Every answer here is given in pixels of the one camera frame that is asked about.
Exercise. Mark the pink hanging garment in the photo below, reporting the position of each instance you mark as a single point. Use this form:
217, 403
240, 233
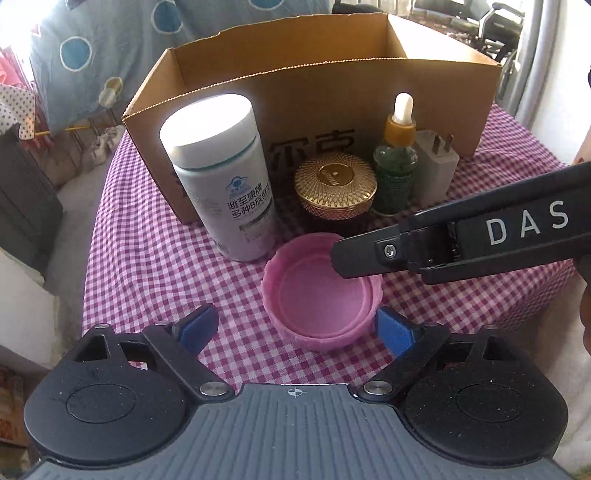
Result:
11, 71

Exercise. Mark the white polka dot cloth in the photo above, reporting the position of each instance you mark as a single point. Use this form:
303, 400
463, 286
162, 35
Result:
14, 108

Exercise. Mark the white supplement bottle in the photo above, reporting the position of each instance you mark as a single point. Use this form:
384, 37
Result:
221, 184

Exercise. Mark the folded silver wheelchair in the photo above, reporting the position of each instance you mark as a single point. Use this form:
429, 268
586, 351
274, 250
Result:
480, 27

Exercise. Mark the brown cardboard box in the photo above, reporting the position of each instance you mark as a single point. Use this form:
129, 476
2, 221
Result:
323, 106

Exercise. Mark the green dropper bottle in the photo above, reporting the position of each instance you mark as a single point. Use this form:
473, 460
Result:
395, 180

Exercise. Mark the blue patterned blanket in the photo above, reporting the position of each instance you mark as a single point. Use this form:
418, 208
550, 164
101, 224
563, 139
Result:
138, 41

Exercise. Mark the purple checkered tablecloth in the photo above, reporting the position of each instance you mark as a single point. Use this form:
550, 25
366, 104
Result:
152, 258

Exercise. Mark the pink plastic lid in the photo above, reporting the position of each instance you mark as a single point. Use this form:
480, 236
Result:
318, 295

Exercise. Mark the dark grey cabinet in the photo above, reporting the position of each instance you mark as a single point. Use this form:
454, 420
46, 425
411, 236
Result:
25, 198

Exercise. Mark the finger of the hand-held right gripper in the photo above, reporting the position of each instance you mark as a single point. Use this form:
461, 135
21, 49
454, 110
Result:
360, 256

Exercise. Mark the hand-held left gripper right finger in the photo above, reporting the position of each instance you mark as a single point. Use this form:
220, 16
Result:
395, 332

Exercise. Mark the gold lidded jar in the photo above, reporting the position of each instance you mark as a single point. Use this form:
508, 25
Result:
334, 184

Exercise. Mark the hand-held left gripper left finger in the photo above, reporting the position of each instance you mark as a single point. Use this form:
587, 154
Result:
198, 327

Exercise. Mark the white charger plug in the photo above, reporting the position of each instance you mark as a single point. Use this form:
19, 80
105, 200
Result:
436, 175

